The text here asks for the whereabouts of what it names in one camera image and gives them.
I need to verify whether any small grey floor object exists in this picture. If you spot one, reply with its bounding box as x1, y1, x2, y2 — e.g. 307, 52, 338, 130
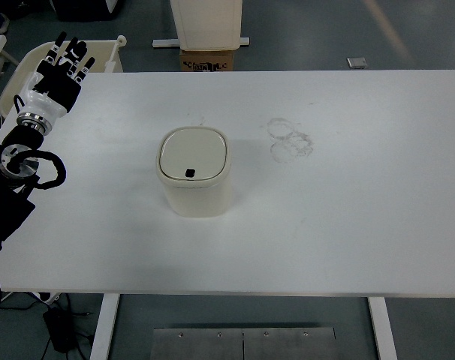
346, 57, 368, 70

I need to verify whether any metal floor plate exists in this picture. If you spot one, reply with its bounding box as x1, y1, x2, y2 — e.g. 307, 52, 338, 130
150, 327, 341, 359

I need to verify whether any right white table leg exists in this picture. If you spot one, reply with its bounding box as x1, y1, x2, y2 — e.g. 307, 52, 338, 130
368, 297, 398, 360

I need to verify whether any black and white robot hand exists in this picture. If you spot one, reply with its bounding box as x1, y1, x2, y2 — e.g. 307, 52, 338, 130
14, 32, 95, 136

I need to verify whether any cream trash can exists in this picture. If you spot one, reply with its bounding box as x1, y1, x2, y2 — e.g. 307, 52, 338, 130
156, 126, 232, 218

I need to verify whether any black power adapter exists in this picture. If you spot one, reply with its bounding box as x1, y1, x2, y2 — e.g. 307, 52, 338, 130
43, 307, 77, 353

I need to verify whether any white metal base bar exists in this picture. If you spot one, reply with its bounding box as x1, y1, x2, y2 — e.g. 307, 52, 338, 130
152, 37, 250, 49

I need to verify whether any white table leg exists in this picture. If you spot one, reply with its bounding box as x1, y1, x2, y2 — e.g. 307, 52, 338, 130
368, 297, 398, 360
89, 293, 120, 360

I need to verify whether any cardboard box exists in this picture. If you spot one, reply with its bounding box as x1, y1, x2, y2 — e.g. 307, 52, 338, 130
179, 50, 234, 72

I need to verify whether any large white bin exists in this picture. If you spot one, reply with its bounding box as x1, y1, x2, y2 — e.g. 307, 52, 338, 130
170, 0, 243, 51

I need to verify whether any left white table leg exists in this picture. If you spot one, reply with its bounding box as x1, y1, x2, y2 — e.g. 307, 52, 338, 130
89, 293, 120, 360

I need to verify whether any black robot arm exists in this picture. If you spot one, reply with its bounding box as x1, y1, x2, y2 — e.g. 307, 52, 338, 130
0, 125, 44, 251

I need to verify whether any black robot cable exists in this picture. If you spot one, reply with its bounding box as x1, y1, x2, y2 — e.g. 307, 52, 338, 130
11, 148, 68, 191

